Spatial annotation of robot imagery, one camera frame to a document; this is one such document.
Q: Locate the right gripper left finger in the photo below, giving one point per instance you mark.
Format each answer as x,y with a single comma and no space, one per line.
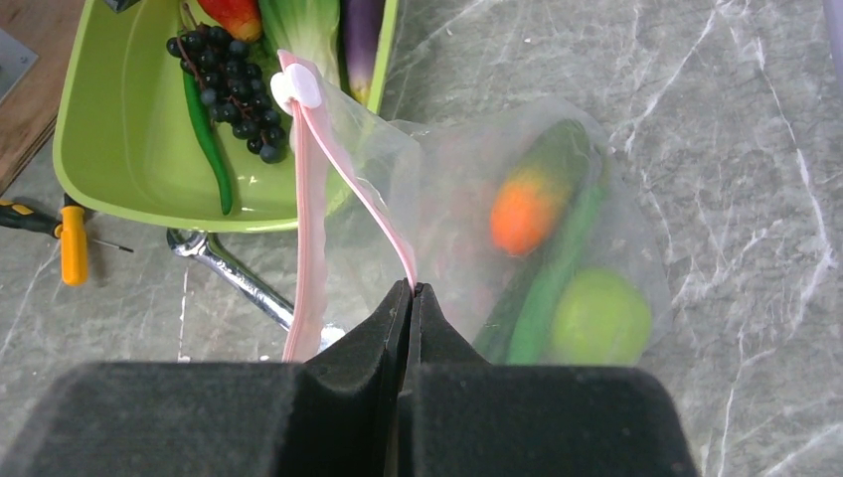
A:
332,415

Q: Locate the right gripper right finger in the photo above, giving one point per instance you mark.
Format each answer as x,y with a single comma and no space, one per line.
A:
459,415

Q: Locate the green chili pepper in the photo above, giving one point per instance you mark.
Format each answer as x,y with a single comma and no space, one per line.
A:
205,134
533,327

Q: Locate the green apple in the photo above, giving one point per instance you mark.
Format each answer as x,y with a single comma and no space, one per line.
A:
601,319

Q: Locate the clear zip top bag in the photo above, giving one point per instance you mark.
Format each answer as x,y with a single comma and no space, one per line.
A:
380,202

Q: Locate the orange green mango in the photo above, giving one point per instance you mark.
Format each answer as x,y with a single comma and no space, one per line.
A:
527,208

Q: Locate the green cucumber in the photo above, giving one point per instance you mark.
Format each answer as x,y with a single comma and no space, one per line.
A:
563,148

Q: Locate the red apple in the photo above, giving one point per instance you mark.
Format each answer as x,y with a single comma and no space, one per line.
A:
241,18

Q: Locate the silver wrench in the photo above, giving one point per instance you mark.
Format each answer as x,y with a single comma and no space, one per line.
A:
207,249

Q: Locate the black grape bunch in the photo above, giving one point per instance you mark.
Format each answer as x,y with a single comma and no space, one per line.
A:
231,88

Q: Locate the green plastic basin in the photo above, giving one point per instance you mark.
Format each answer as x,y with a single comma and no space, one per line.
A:
125,145

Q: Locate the bok choy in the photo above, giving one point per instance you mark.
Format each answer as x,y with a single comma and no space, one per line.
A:
307,28

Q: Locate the purple eggplant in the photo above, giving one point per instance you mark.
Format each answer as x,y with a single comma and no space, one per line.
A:
361,22

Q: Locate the wooden board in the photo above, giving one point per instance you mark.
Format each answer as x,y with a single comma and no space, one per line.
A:
29,112

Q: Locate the yellow handled screwdriver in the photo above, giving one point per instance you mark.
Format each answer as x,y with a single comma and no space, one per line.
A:
68,229

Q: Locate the metal stand bracket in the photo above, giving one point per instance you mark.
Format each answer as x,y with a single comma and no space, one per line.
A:
16,60

